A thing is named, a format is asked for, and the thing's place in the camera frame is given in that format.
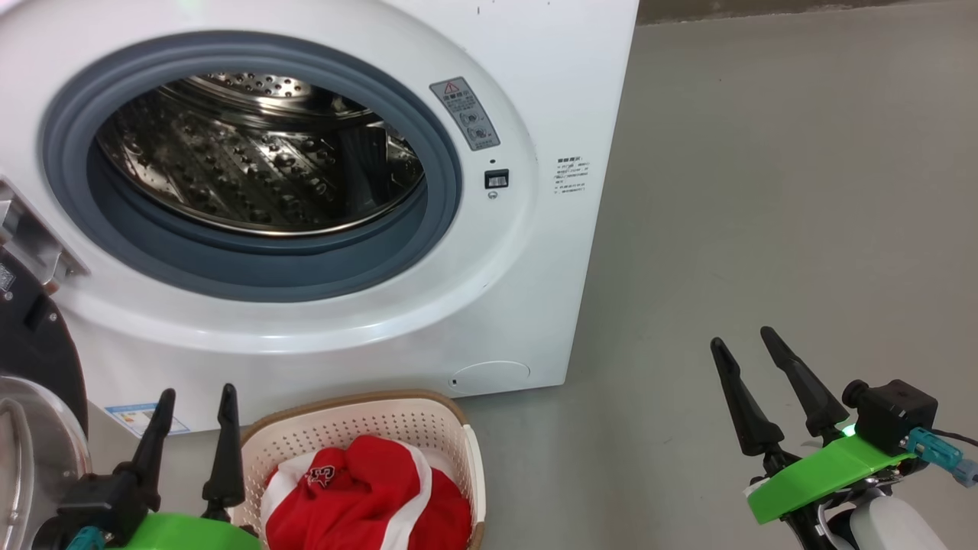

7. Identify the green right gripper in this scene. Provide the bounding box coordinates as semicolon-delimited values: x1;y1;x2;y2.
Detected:
710;326;914;550

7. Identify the grey rubber door gasket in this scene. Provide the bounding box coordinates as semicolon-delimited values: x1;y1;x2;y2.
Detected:
38;31;464;303

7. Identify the round black glass washer door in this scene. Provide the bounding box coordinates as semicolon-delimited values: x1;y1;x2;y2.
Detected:
0;244;92;550

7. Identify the blue energy label sticker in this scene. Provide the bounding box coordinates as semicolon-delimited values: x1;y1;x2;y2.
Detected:
105;403;190;438

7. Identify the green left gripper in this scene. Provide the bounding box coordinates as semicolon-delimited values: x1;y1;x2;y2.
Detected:
107;383;262;550

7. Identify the red and white garment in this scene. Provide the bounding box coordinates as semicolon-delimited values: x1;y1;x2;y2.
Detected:
261;435;473;550

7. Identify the grey warning sticker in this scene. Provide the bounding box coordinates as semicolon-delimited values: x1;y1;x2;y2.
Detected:
429;76;501;152

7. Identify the white front-load washing machine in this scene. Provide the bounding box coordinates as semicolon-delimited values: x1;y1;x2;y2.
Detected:
0;0;640;436

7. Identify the round white drain cover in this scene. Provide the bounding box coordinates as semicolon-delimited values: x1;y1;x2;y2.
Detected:
449;361;531;396

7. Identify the perforated steel washer drum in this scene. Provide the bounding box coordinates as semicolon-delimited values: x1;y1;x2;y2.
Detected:
96;71;426;236

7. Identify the teal right cable connector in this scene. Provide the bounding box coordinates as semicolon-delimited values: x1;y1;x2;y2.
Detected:
908;428;978;488

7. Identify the metal door hinge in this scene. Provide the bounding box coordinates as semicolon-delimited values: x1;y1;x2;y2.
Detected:
0;177;90;295

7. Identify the cream perforated laundry basket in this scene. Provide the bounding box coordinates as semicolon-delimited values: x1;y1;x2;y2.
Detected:
229;390;487;550

